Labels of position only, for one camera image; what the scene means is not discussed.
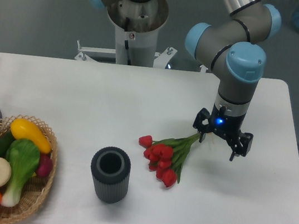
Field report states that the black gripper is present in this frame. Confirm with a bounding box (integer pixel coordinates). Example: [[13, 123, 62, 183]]
[[193, 105, 253, 161]]

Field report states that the red tulip bouquet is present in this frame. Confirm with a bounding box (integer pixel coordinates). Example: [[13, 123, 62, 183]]
[[138, 133, 199, 188]]

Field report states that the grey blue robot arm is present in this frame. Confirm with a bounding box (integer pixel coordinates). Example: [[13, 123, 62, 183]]
[[89, 0, 281, 157]]

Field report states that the dark grey ribbed vase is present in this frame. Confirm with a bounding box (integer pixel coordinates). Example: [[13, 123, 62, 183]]
[[90, 146, 131, 204]]

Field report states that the red radish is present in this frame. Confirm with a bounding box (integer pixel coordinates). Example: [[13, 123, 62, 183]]
[[35, 154, 53, 178]]

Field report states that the woven wicker basket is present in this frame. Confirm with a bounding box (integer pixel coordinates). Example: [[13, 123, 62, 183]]
[[0, 115, 58, 224]]

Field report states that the yellow squash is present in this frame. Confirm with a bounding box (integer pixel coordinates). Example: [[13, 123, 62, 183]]
[[10, 118, 52, 154]]

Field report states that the green bok choy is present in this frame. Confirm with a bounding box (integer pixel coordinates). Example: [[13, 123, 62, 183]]
[[1, 138, 40, 207]]

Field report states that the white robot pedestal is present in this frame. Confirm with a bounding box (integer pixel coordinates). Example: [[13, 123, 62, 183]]
[[73, 0, 220, 80]]

